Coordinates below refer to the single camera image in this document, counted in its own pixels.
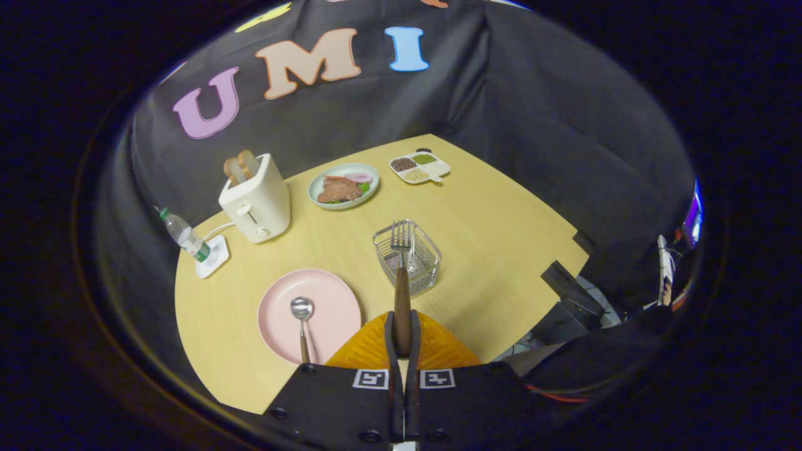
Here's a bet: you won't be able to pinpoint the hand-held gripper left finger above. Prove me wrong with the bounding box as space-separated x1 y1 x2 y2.
263 311 405 442

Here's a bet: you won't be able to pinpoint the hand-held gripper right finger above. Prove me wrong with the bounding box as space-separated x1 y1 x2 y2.
404 311 552 442

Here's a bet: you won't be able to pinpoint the wooden handled metal spoon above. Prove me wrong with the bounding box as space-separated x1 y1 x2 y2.
289 296 314 365

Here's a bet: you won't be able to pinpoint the wooden handled metal fork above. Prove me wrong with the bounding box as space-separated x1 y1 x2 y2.
390 220 414 358

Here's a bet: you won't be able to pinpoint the pink plate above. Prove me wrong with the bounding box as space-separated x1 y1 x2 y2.
258 268 363 366

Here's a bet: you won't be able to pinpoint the white square pad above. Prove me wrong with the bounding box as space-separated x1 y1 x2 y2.
195 235 231 279

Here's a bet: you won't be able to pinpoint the white toaster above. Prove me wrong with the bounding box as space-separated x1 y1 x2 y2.
218 153 292 244

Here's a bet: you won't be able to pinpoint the brown meat slices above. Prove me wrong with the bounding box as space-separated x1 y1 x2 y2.
317 177 363 204

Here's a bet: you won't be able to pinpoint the pale green plate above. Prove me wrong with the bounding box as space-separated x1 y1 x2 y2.
307 162 380 210

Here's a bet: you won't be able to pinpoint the clear plastic water bottle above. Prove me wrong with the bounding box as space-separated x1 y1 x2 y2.
159 207 212 262

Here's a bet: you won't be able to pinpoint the white divided condiment tray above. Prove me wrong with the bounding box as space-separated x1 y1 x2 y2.
388 151 451 185

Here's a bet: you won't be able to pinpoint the lit monitor screen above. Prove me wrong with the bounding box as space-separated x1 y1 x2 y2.
683 179 704 248

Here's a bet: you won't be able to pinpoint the metal wire basket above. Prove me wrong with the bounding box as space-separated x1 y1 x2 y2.
373 219 442 298

